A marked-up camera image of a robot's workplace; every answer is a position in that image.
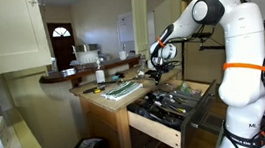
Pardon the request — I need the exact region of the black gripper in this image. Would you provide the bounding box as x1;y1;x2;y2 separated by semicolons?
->
152;57;172;85

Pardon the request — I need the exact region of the green white striped towel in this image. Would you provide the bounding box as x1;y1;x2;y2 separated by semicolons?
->
99;79;145;104

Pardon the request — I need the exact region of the small clear glass bottle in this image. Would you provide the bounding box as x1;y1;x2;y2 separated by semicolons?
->
136;52;150;77

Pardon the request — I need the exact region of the small black block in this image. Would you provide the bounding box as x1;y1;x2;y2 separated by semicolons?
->
115;71;126;80

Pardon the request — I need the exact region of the white mug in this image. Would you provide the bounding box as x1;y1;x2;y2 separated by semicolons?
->
118;49;130;61

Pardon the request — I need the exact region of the blue measuring scoop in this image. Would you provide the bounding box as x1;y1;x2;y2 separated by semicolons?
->
111;73;121;81

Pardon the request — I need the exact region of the open utensil drawer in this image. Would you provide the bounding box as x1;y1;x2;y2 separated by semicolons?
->
124;74;225;148

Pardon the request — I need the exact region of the white soap pump bottle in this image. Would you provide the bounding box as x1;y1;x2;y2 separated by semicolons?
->
94;57;107;85

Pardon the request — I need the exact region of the yellow black screwdriver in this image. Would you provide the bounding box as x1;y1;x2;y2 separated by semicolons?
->
92;86;107;95

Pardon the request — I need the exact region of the wooden work table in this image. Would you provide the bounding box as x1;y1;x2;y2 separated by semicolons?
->
67;61;195;148

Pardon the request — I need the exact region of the white plastic colander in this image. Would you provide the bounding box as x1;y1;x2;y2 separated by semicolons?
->
74;49;101;65

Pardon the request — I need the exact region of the dark wooden bar shelf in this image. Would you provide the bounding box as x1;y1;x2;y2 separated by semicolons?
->
37;54;144;93

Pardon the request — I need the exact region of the dark brown door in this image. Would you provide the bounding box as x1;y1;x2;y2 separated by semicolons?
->
45;19;80;72

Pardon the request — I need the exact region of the cream kitchen counter cabinet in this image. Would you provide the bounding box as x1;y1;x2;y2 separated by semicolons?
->
0;101;56;148

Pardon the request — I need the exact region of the yellow handled utensil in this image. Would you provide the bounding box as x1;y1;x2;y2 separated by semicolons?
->
167;102;187;116

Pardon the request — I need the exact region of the white wall board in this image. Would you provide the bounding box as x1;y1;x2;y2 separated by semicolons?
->
116;12;137;43

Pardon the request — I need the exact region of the black camera tripod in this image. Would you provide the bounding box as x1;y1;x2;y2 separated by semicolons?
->
167;28;229;80

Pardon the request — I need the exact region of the black handled tool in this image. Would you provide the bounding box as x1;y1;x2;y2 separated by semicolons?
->
82;86;99;95

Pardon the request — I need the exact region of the cream wall cabinet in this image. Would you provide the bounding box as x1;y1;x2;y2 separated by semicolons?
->
0;0;55;77

